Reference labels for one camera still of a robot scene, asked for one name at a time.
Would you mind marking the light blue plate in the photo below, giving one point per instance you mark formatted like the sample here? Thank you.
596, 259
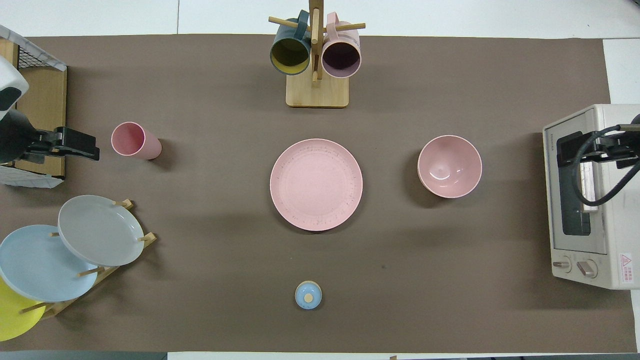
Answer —
35, 265

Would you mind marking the white marbled panel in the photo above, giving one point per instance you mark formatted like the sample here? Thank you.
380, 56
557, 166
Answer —
40, 55
30, 179

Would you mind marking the brown table mat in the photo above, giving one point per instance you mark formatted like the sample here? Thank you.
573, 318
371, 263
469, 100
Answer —
450, 275

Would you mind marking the beige toaster oven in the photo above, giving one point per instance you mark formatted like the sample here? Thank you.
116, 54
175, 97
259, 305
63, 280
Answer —
565, 250

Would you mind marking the wooden mug tree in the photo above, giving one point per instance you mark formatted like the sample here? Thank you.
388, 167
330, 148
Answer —
317, 95

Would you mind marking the yellow plate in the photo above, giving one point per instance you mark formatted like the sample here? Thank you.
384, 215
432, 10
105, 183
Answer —
12, 320

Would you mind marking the small blue jar cork lid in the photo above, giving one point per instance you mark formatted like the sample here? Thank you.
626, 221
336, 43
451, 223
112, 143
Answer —
308, 296

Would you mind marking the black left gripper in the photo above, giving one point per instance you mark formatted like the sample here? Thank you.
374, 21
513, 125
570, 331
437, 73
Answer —
17, 137

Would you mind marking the pink speckled plate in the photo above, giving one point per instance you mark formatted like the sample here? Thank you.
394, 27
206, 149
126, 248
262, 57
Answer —
316, 185

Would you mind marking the pink tumbler cup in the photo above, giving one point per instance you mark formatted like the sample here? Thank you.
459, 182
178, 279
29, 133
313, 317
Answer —
131, 141

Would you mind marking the pink mug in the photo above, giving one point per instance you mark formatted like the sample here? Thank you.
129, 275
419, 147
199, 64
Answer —
341, 57

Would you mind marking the grey plate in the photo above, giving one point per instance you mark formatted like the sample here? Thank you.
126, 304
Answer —
100, 230

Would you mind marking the wooden plate rack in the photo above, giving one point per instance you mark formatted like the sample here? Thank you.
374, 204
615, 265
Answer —
127, 204

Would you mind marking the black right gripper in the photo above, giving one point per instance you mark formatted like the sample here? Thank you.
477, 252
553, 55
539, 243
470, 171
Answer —
627, 147

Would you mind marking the pink bowl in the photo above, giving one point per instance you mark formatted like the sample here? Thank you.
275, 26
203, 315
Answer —
450, 167

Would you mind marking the dark teal mug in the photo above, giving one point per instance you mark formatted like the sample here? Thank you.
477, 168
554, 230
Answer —
290, 55

